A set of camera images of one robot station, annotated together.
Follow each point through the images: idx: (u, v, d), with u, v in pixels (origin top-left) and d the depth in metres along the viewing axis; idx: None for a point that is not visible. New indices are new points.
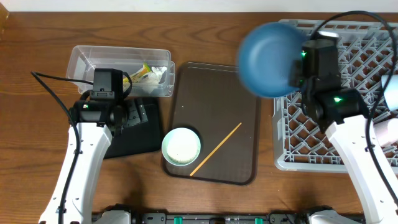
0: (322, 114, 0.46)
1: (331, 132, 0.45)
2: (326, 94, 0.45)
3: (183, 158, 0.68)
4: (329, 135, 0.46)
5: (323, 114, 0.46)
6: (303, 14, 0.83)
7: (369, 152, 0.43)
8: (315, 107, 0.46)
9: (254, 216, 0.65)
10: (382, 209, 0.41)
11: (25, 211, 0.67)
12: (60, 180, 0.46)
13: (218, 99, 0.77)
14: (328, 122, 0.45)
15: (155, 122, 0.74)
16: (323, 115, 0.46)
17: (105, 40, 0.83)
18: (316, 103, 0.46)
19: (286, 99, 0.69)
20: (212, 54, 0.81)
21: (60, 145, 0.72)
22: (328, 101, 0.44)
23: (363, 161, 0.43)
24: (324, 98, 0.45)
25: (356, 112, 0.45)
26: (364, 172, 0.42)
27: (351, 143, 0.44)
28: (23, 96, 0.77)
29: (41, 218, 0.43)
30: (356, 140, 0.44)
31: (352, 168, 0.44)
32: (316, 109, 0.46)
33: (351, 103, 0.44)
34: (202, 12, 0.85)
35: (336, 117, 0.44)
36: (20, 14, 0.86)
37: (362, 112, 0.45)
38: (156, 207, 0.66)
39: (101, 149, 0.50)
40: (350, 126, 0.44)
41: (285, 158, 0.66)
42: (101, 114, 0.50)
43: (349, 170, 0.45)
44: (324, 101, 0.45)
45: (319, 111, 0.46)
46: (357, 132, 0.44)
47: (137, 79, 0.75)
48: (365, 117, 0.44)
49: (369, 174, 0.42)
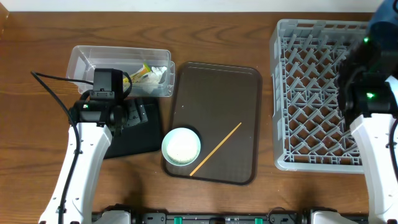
0: (351, 107, 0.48)
1: (357, 124, 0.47)
2: (362, 88, 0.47)
3: (183, 158, 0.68)
4: (353, 129, 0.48)
5: (352, 107, 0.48)
6: (304, 14, 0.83)
7: (388, 148, 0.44)
8: (347, 98, 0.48)
9: (254, 216, 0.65)
10: (388, 201, 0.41)
11: (25, 211, 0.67)
12: (60, 180, 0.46)
13: (219, 99, 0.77)
14: (356, 114, 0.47)
15: (155, 122, 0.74)
16: (352, 108, 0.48)
17: (104, 40, 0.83)
18: (350, 94, 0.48)
19: (286, 99, 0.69)
20: (212, 54, 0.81)
21: (61, 145, 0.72)
22: (360, 96, 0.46)
23: (380, 155, 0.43)
24: (358, 91, 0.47)
25: (385, 112, 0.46)
26: (379, 165, 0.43)
27: (373, 137, 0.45)
28: (23, 96, 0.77)
29: (41, 218, 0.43)
30: (378, 135, 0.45)
31: (367, 160, 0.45)
32: (347, 101, 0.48)
33: (382, 102, 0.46)
34: (201, 12, 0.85)
35: (364, 109, 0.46)
36: (20, 14, 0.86)
37: (392, 112, 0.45)
38: (156, 207, 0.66)
39: (101, 149, 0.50)
40: (376, 122, 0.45)
41: (284, 158, 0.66)
42: (101, 114, 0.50)
43: (365, 162, 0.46)
44: (357, 94, 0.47)
45: (349, 104, 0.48)
46: (382, 129, 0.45)
47: (137, 79, 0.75)
48: (394, 117, 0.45)
49: (384, 168, 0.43)
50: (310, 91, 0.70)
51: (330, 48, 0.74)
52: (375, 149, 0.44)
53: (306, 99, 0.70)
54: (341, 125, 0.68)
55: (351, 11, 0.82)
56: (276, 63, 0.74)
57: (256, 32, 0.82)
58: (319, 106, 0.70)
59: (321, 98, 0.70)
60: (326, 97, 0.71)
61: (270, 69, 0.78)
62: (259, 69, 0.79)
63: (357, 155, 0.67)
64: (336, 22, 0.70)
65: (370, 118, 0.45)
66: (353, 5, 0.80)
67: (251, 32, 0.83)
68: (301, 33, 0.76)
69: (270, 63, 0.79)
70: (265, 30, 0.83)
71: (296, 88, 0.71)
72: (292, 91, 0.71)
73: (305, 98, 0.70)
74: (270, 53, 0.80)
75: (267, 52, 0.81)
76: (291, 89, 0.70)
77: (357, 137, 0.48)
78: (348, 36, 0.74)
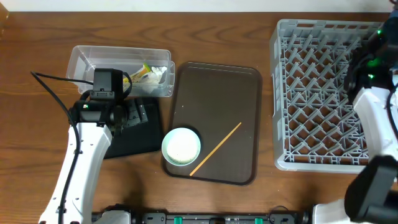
0: (352, 88, 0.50)
1: (359, 96, 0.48)
2: (366, 71, 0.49)
3: (183, 158, 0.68)
4: (356, 102, 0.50)
5: (354, 89, 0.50)
6: (304, 14, 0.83)
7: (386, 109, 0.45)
8: (351, 79, 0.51)
9: (254, 216, 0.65)
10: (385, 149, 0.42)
11: (25, 211, 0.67)
12: (60, 180, 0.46)
13: (219, 99, 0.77)
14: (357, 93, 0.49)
15: (155, 122, 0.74)
16: (354, 89, 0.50)
17: (104, 40, 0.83)
18: (354, 75, 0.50)
19: (286, 99, 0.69)
20: (212, 55, 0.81)
21: (60, 145, 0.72)
22: (362, 77, 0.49)
23: (379, 113, 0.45)
24: (362, 73, 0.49)
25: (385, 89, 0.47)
26: (377, 121, 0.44)
27: (372, 101, 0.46)
28: (23, 96, 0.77)
29: (41, 218, 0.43)
30: (377, 99, 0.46)
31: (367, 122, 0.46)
32: (351, 81, 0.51)
33: (380, 83, 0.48)
34: (201, 12, 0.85)
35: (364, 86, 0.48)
36: (20, 14, 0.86)
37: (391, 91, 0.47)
38: (156, 207, 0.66)
39: (101, 149, 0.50)
40: (375, 91, 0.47)
41: (284, 158, 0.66)
42: (101, 114, 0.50)
43: (365, 124, 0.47)
44: (360, 75, 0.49)
45: (352, 84, 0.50)
46: (380, 95, 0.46)
47: (137, 79, 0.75)
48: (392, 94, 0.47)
49: (382, 122, 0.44)
50: (310, 91, 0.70)
51: (330, 48, 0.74)
52: (376, 110, 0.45)
53: (306, 99, 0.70)
54: (341, 125, 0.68)
55: (351, 11, 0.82)
56: (276, 64, 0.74)
57: (256, 32, 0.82)
58: (319, 106, 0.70)
59: (321, 98, 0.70)
60: (326, 97, 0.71)
61: (270, 69, 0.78)
62: (259, 69, 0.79)
63: (357, 155, 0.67)
64: (336, 22, 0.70)
65: (372, 90, 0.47)
66: (353, 5, 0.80)
67: (251, 32, 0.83)
68: (301, 33, 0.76)
69: (271, 63, 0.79)
70: (265, 30, 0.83)
71: (296, 88, 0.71)
72: (292, 91, 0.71)
73: (305, 98, 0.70)
74: (270, 53, 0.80)
75: (267, 52, 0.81)
76: (291, 89, 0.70)
77: (359, 110, 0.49)
78: (347, 36, 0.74)
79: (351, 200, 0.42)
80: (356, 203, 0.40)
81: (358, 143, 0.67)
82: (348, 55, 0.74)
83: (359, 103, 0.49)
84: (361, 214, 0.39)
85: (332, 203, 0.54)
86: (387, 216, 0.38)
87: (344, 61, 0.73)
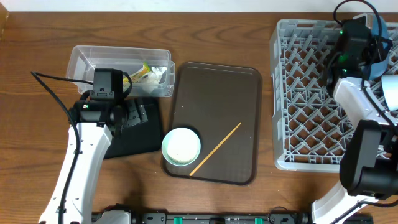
0: (331, 83, 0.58)
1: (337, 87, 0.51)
2: (340, 66, 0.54)
3: (183, 158, 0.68)
4: (336, 93, 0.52)
5: (332, 83, 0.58)
6: (304, 14, 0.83)
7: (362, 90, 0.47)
8: (328, 75, 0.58)
9: (254, 217, 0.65)
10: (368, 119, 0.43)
11: (25, 211, 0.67)
12: (60, 179, 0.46)
13: (218, 98, 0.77)
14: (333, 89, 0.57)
15: (155, 122, 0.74)
16: (331, 84, 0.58)
17: (104, 40, 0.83)
18: (329, 71, 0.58)
19: (286, 99, 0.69)
20: (212, 55, 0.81)
21: (61, 145, 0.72)
22: (337, 71, 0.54)
23: (356, 94, 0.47)
24: (336, 68, 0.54)
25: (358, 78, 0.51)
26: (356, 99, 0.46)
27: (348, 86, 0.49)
28: (23, 96, 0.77)
29: (41, 218, 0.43)
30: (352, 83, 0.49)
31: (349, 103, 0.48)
32: (328, 78, 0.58)
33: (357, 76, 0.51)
34: (202, 12, 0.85)
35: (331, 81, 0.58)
36: (20, 14, 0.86)
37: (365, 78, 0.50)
38: (156, 207, 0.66)
39: (101, 149, 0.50)
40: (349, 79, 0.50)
41: (285, 158, 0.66)
42: (101, 114, 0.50)
43: (349, 107, 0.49)
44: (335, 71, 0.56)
45: (330, 80, 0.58)
46: (355, 80, 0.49)
47: (137, 79, 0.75)
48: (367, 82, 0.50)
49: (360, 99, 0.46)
50: (310, 91, 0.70)
51: (331, 48, 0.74)
52: (353, 92, 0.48)
53: (306, 99, 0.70)
54: (341, 125, 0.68)
55: (352, 11, 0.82)
56: (276, 64, 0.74)
57: (256, 32, 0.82)
58: (319, 106, 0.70)
59: (321, 98, 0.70)
60: (326, 97, 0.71)
61: (270, 69, 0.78)
62: (259, 69, 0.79)
63: None
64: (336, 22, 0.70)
65: (348, 81, 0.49)
66: (354, 5, 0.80)
67: (251, 32, 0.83)
68: (301, 33, 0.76)
69: (271, 63, 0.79)
70: (265, 30, 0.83)
71: (296, 88, 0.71)
72: (292, 91, 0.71)
73: (305, 98, 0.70)
74: (270, 53, 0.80)
75: (267, 52, 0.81)
76: (291, 89, 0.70)
77: (340, 99, 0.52)
78: None
79: (346, 171, 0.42)
80: (351, 170, 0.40)
81: None
82: None
83: (338, 93, 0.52)
84: (356, 180, 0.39)
85: (328, 192, 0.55)
86: (381, 183, 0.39)
87: None
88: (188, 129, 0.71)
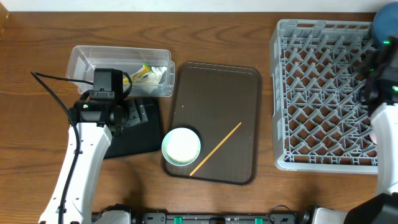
0: (375, 98, 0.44)
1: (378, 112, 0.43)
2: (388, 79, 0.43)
3: (183, 158, 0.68)
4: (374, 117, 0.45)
5: (375, 99, 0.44)
6: (305, 14, 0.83)
7: None
8: (372, 88, 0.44)
9: (254, 216, 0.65)
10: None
11: (25, 211, 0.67)
12: (60, 180, 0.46)
13: (219, 99, 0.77)
14: (378, 105, 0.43)
15: (155, 122, 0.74)
16: (375, 99, 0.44)
17: (104, 40, 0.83)
18: (375, 85, 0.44)
19: (286, 99, 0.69)
20: (212, 55, 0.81)
21: (61, 145, 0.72)
22: (386, 86, 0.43)
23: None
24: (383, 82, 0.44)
25: None
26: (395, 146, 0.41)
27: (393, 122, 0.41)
28: (23, 96, 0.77)
29: (41, 219, 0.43)
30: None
31: (384, 142, 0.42)
32: (372, 91, 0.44)
33: None
34: (202, 12, 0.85)
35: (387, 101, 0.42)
36: (20, 14, 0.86)
37: None
38: (156, 207, 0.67)
39: (101, 150, 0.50)
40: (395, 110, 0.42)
41: (284, 158, 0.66)
42: (101, 114, 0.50)
43: (381, 144, 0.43)
44: (382, 84, 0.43)
45: (374, 94, 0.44)
46: None
47: (137, 79, 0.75)
48: None
49: None
50: (310, 91, 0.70)
51: (330, 48, 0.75)
52: (395, 135, 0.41)
53: (306, 99, 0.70)
54: (341, 125, 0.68)
55: (353, 11, 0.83)
56: (276, 64, 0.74)
57: (256, 32, 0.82)
58: (319, 106, 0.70)
59: (321, 98, 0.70)
60: (326, 97, 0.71)
61: (270, 69, 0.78)
62: (259, 69, 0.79)
63: (357, 155, 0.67)
64: (336, 22, 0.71)
65: (393, 107, 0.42)
66: (354, 5, 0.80)
67: (251, 32, 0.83)
68: (301, 33, 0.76)
69: (270, 64, 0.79)
70: (265, 30, 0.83)
71: (296, 88, 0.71)
72: (292, 91, 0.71)
73: (305, 98, 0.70)
74: (270, 53, 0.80)
75: (267, 52, 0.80)
76: (291, 89, 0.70)
77: (377, 126, 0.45)
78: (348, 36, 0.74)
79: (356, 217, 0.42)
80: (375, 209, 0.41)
81: (358, 143, 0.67)
82: (348, 55, 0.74)
83: (377, 117, 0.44)
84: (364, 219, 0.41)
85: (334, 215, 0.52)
86: None
87: (344, 61, 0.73)
88: (188, 129, 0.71)
